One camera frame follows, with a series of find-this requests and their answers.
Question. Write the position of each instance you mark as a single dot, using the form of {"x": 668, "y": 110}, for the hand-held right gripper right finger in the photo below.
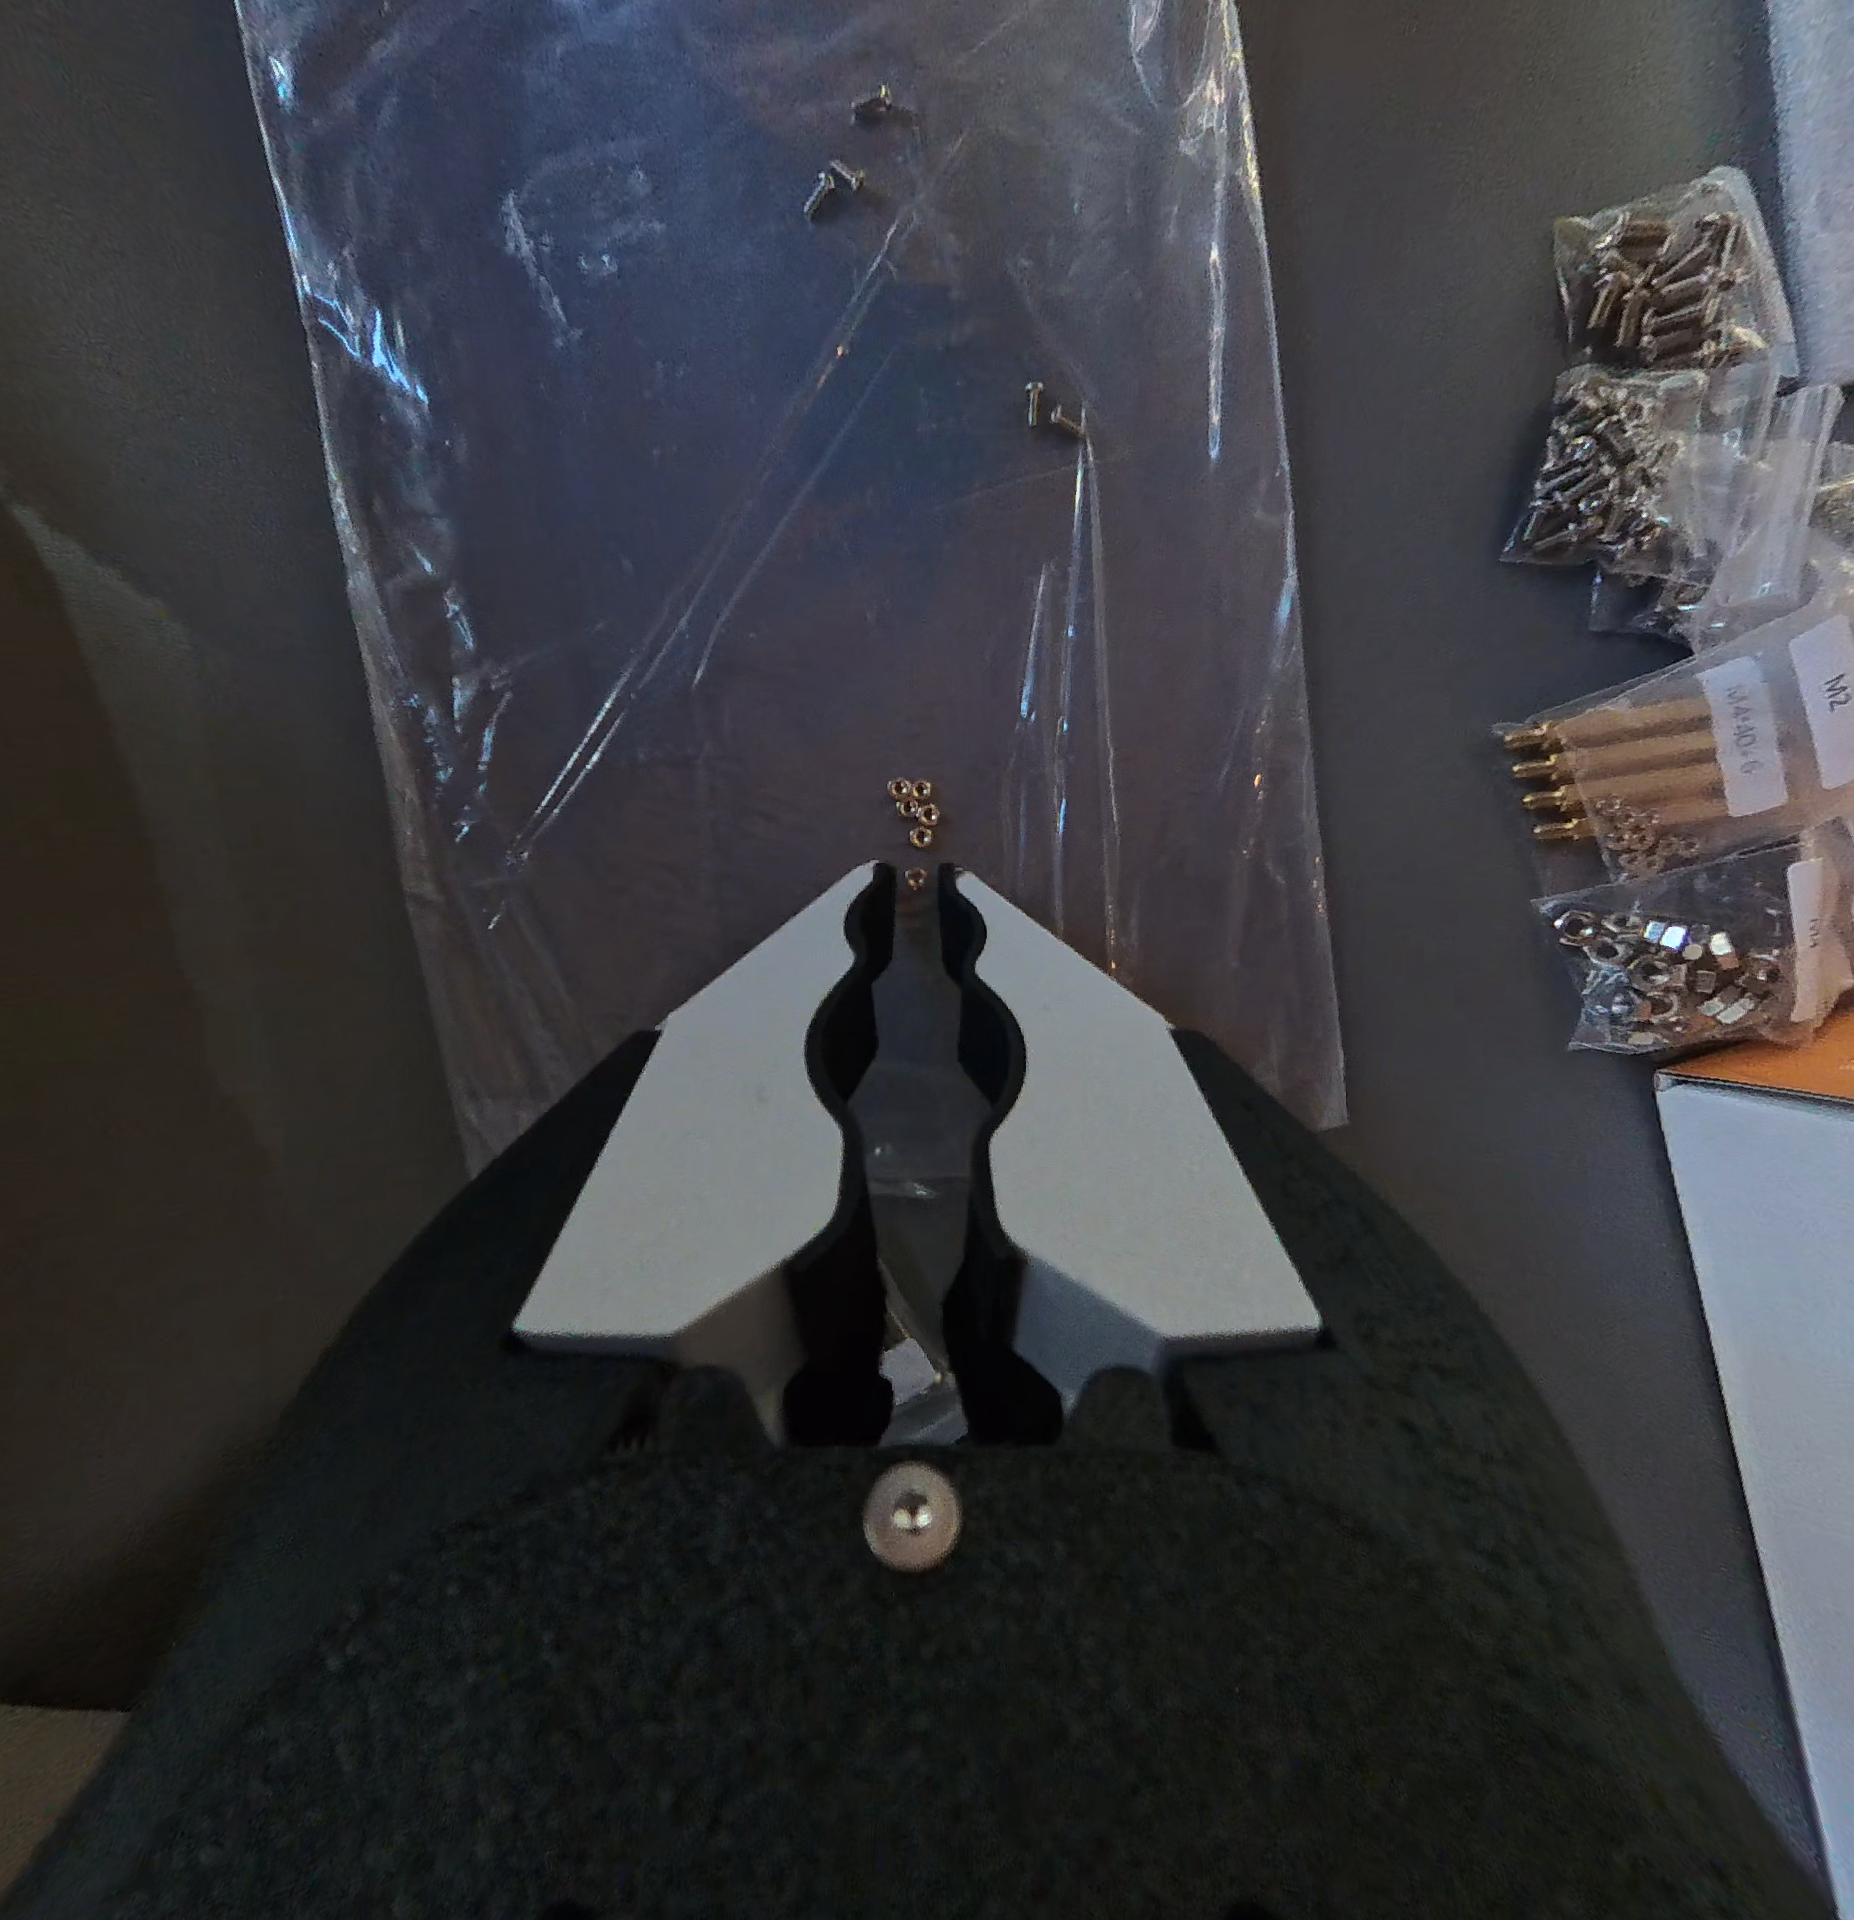
{"x": 1154, "y": 1201}

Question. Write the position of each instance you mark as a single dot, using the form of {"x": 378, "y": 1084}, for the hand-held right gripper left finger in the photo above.
{"x": 687, "y": 1201}

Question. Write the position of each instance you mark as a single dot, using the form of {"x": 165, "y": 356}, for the clear plastic bag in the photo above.
{"x": 718, "y": 527}

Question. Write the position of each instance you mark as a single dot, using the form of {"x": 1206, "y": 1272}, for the cluster of small metal nuts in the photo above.
{"x": 918, "y": 801}

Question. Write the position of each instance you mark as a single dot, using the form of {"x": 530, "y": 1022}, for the pile of small hardware bags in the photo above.
{"x": 1663, "y": 602}

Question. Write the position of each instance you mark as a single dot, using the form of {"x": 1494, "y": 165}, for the white foam sheet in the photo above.
{"x": 1828, "y": 179}

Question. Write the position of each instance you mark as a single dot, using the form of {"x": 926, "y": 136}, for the orange cardboard box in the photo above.
{"x": 1767, "y": 1427}

